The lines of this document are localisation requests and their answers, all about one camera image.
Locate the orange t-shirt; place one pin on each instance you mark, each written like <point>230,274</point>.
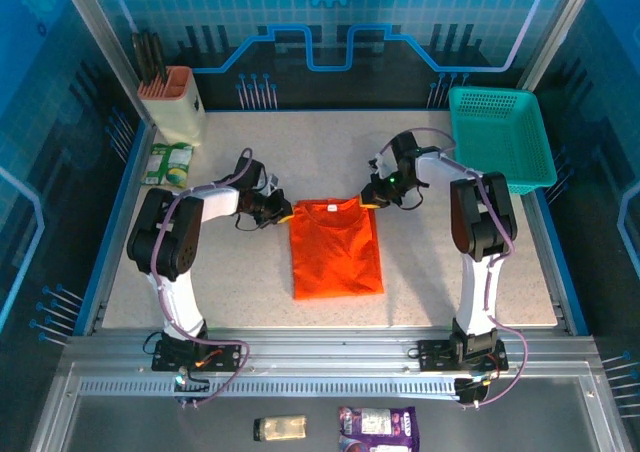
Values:
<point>337,252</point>

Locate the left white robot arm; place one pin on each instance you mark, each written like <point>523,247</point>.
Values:
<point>180,302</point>

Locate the green snack bag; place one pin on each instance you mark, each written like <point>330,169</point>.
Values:
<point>167,164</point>

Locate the teal plastic basket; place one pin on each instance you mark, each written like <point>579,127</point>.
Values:
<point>505,132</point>

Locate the cream knife block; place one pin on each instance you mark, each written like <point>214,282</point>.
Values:
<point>172,109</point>

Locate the clear plastic jar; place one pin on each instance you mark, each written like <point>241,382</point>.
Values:
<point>280,428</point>

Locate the purple snack bag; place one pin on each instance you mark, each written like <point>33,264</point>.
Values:
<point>377,427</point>

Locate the aluminium frame rail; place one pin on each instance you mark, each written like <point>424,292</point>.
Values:
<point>325,352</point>

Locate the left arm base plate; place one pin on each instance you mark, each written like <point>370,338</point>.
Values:
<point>225,350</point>

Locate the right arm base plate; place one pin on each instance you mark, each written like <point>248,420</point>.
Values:
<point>432,354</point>

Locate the aluminium upright post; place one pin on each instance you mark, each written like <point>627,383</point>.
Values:
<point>560,17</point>
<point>102,32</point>

